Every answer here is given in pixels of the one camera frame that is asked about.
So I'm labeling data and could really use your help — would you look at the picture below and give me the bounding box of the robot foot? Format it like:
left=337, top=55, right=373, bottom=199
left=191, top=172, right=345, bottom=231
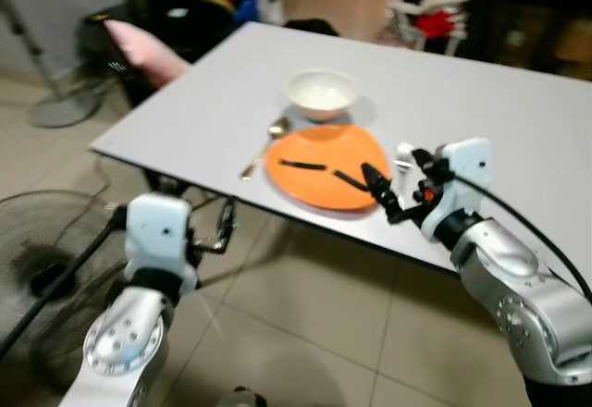
left=216, top=386, right=270, bottom=407

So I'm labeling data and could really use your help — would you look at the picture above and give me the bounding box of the black chair back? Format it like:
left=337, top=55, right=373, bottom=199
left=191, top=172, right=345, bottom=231
left=285, top=18, right=340, bottom=37

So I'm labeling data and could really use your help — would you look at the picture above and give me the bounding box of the red cloth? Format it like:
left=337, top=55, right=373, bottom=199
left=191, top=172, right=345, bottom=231
left=413, top=9, right=461, bottom=42

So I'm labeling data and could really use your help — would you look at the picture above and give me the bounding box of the gold spoon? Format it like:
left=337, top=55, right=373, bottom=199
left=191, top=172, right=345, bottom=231
left=240, top=117, right=293, bottom=182

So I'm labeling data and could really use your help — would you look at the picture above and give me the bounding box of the black bag pile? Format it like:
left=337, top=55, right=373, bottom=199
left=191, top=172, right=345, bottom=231
left=78, top=0, right=306, bottom=105

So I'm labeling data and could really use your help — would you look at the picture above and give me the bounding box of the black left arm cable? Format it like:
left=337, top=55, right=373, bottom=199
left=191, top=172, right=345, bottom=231
left=0, top=205, right=128, bottom=362

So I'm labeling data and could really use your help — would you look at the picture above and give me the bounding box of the white bowl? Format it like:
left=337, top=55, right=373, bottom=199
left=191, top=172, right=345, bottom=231
left=285, top=68, right=362, bottom=121

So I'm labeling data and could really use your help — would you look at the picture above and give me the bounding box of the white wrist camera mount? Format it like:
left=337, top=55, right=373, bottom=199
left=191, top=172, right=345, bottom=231
left=421, top=138, right=494, bottom=241
left=123, top=193, right=197, bottom=294

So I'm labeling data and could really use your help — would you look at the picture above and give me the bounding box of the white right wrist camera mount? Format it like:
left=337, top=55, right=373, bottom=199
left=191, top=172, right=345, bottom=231
left=421, top=138, right=494, bottom=241

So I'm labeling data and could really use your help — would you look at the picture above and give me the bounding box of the black floor fan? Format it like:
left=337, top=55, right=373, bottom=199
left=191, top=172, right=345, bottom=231
left=0, top=190, right=128, bottom=364

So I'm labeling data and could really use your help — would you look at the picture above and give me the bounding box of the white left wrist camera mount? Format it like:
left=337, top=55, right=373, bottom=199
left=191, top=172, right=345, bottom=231
left=123, top=193, right=197, bottom=294

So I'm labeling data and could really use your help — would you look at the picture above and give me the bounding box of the blue cloth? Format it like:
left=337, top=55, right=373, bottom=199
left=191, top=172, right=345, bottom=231
left=231, top=0, right=262, bottom=25

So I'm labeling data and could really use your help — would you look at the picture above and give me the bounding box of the orange plate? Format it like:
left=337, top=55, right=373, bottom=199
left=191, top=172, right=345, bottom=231
left=265, top=124, right=393, bottom=212

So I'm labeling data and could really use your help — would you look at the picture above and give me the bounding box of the black strip on plate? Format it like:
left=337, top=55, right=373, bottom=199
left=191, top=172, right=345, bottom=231
left=332, top=168, right=368, bottom=191
left=279, top=158, right=326, bottom=172

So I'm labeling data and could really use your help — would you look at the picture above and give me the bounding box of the dark cabinet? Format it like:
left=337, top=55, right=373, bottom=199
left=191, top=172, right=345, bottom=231
left=462, top=0, right=592, bottom=81

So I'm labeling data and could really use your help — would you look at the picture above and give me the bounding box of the white standing fan base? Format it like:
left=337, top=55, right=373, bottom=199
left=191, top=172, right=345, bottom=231
left=0, top=0, right=100, bottom=130

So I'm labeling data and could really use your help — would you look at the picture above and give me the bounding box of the pink cushion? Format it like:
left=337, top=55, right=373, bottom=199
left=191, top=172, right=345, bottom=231
left=104, top=18, right=191, bottom=90

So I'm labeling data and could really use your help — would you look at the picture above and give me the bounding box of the white rack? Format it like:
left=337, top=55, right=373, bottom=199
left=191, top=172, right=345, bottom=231
left=387, top=0, right=484, bottom=57

